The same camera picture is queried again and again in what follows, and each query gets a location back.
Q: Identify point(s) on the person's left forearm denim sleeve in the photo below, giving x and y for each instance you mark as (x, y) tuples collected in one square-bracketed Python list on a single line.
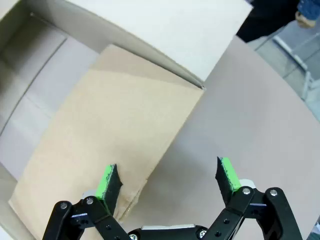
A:
[(310, 7)]

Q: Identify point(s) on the brown cardboard shipping box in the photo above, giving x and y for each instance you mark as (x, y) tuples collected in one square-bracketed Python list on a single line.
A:
[(125, 112)]

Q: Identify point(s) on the right gripper black-green right finger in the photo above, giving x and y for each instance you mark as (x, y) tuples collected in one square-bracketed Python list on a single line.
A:
[(228, 180)]

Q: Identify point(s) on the right gripper black-green left finger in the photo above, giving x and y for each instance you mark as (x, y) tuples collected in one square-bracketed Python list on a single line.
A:
[(110, 185)]

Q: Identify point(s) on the person in denim shirt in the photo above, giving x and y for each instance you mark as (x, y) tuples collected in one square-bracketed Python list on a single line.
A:
[(265, 20)]

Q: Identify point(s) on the grey metal frame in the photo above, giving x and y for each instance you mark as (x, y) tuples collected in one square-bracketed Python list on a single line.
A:
[(297, 57)]

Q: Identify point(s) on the person's left hand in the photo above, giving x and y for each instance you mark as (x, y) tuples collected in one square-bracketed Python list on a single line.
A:
[(304, 20)]

